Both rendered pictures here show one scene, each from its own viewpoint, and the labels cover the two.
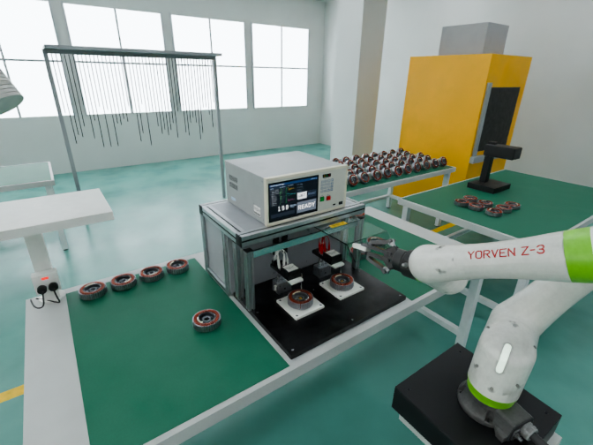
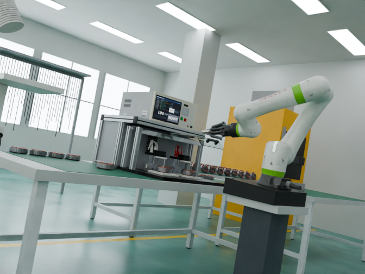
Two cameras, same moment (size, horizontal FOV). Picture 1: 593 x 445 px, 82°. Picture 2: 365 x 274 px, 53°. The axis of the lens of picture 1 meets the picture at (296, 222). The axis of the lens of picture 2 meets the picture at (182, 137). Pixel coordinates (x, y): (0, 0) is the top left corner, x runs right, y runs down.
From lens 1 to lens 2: 1.45 m
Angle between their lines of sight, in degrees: 28
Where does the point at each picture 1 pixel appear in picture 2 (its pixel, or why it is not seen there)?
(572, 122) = (345, 171)
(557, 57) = (329, 126)
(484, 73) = (281, 120)
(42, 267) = not seen: outside the picture
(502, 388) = (276, 160)
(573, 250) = (294, 86)
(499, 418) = (276, 179)
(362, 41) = (196, 90)
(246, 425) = not seen: outside the picture
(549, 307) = (295, 134)
